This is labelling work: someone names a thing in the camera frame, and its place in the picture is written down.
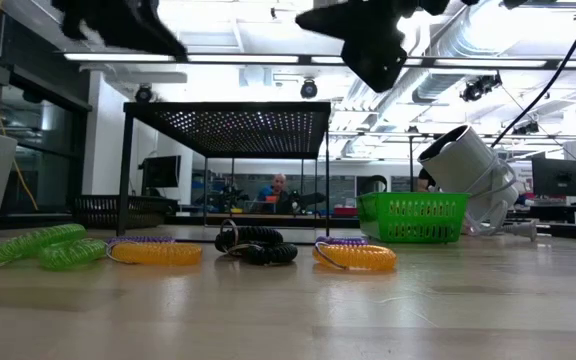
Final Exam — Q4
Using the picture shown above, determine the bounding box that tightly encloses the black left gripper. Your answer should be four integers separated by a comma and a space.
50, 0, 188, 61

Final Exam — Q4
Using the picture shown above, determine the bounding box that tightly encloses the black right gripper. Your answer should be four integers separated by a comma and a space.
295, 0, 449, 94

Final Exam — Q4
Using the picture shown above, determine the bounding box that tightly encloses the black loop item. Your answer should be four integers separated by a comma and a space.
361, 174, 389, 196

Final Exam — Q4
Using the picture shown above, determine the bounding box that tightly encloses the orange coil wristband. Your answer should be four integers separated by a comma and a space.
311, 241, 399, 273
104, 241, 205, 267

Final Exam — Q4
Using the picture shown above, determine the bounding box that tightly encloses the black coil wristband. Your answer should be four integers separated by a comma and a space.
226, 242, 300, 267
213, 218, 286, 254

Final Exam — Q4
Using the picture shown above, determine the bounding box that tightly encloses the purple coil wristband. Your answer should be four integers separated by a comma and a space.
315, 235, 370, 247
105, 235, 177, 247

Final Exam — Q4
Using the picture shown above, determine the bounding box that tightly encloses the green coil wristband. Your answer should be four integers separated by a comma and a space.
38, 238, 109, 272
0, 223, 88, 270

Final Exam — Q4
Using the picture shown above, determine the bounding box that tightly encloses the white desk lamp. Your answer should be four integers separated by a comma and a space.
417, 124, 520, 227

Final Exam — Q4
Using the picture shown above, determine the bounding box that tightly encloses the black ceiling spotlight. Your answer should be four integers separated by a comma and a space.
459, 73, 504, 104
299, 78, 319, 100
133, 83, 154, 104

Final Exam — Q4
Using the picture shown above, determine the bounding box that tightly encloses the black perforated metal monitor stand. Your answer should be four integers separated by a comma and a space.
116, 101, 332, 246

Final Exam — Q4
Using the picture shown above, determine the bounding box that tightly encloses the black computer monitor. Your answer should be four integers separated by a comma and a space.
139, 154, 183, 197
530, 156, 576, 198

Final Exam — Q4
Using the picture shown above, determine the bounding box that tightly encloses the black slotted basket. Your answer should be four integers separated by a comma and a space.
71, 194, 180, 230

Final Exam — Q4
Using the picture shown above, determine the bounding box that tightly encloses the person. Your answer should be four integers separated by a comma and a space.
415, 167, 440, 194
256, 172, 292, 215

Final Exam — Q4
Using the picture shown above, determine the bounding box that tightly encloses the green plastic basket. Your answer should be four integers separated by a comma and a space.
356, 191, 471, 245

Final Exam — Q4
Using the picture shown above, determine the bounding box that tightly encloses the overhead frame light bar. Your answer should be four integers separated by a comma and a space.
62, 51, 576, 71

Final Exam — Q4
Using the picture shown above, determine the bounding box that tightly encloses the yellow extension cord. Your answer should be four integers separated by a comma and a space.
0, 0, 40, 212

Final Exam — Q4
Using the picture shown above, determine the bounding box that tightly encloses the black cable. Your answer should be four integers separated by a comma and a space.
490, 0, 576, 151

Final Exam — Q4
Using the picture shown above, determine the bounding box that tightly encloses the white lamp cable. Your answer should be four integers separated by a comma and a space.
462, 154, 540, 243

